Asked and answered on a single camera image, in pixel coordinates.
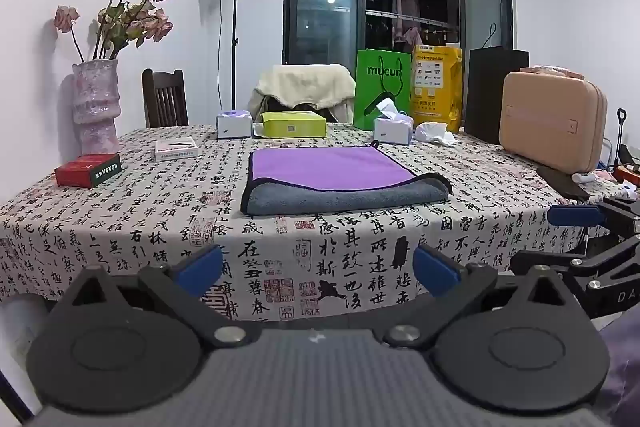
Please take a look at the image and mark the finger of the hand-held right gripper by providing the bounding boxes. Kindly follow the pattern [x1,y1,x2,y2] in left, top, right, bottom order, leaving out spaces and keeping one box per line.
[546,198,640,234]
[509,232,640,289]

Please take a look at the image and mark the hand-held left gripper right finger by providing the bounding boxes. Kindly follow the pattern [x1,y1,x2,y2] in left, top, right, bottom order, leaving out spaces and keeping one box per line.
[381,244,577,349]

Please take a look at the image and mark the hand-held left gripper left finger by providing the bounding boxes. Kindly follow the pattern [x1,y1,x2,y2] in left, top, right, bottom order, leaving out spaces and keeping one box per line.
[62,244,262,349]

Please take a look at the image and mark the purple and grey towel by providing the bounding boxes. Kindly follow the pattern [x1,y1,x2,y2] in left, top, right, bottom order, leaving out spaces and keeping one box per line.
[241,141,453,217]

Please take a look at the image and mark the calligraphy print tablecloth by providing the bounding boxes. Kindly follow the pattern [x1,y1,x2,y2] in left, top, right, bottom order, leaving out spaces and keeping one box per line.
[0,122,640,324]

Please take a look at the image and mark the person's purple clothing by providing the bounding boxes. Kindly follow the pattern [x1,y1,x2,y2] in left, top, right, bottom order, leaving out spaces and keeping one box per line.
[592,307,640,427]

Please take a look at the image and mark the pink hard case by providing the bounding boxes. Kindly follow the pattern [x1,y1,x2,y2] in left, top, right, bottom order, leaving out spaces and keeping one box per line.
[498,69,609,174]

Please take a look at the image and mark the pink and white flat box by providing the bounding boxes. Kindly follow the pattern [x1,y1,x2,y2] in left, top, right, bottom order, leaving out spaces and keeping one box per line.
[153,138,198,163]

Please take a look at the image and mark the crumpled white tissue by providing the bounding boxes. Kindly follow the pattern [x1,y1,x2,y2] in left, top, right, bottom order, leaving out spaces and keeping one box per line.
[413,122,457,146]

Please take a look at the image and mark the white tissue box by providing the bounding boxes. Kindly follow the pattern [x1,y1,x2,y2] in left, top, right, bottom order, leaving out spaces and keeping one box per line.
[373,99,415,144]
[215,109,253,140]

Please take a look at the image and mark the red box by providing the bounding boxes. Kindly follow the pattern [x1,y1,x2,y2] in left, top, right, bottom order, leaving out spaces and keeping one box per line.
[54,153,123,188]

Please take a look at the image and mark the black box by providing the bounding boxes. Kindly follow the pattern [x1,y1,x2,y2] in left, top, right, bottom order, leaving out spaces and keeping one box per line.
[464,48,530,146]

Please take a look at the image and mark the lime green box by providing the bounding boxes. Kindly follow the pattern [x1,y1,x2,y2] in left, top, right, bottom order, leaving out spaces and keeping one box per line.
[259,110,327,139]

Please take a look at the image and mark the dark wooden chair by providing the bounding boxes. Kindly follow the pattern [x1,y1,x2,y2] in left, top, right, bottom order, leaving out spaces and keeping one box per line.
[141,68,190,129]

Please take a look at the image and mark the pink speckled vase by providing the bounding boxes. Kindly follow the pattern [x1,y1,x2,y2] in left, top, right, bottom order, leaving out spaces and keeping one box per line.
[71,58,121,157]

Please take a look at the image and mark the yellow plastic bag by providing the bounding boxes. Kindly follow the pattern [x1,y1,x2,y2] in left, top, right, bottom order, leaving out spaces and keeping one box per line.
[410,44,464,134]

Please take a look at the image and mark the green paper bag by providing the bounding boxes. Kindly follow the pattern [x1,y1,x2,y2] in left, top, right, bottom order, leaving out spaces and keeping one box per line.
[353,49,414,131]

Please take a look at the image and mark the hanging clothes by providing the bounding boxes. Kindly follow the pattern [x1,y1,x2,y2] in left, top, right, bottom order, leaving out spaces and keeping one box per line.
[366,0,460,48]

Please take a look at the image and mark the black shovel handle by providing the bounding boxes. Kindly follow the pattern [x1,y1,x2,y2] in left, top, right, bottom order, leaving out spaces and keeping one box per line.
[616,108,628,160]

